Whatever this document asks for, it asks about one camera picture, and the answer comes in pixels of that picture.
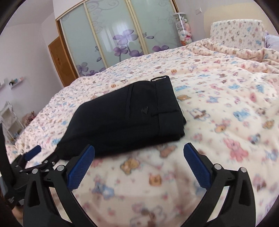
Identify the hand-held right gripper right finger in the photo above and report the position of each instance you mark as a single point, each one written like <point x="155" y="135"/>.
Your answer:
<point x="197" y="165"/>

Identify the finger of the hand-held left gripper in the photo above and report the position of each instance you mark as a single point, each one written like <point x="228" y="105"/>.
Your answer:
<point x="49" y="164"/>
<point x="32" y="152"/>

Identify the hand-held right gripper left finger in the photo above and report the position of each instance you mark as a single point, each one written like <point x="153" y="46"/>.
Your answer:
<point x="80" y="168"/>

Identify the dark navy pants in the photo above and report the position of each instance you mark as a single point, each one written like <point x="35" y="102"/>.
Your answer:
<point x="113" y="122"/>

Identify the person's left forearm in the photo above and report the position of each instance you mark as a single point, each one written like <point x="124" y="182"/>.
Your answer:
<point x="16" y="217"/>

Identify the pink plush toy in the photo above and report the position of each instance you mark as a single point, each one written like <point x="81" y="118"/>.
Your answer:
<point x="29" y="117"/>

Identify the white metal rack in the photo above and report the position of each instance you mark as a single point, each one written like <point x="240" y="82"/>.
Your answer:
<point x="9" y="122"/>

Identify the printed bear blanket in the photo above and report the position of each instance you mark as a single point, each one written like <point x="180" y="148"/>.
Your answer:
<point x="218" y="98"/>

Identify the wooden door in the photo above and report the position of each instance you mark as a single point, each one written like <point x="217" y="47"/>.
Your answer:
<point x="62" y="63"/>

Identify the frosted glass wardrobe door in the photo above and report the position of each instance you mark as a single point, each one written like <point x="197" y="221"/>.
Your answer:
<point x="113" y="26"/>
<point x="78" y="43"/>
<point x="157" y="21"/>

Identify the printed headboard cushion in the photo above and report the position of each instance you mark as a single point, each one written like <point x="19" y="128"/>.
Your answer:
<point x="235" y="35"/>

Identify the clear cylinder of plush toys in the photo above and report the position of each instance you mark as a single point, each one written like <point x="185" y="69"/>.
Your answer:
<point x="184" y="28"/>

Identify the purple pillow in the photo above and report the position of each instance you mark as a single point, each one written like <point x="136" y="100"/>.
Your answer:
<point x="272" y="42"/>

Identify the cream headboard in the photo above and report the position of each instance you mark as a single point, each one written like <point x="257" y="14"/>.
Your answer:
<point x="228" y="12"/>

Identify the wall shelf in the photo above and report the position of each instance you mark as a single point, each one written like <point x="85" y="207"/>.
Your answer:
<point x="17" y="82"/>

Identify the wall switch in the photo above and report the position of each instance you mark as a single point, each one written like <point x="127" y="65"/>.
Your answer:
<point x="198" y="10"/>

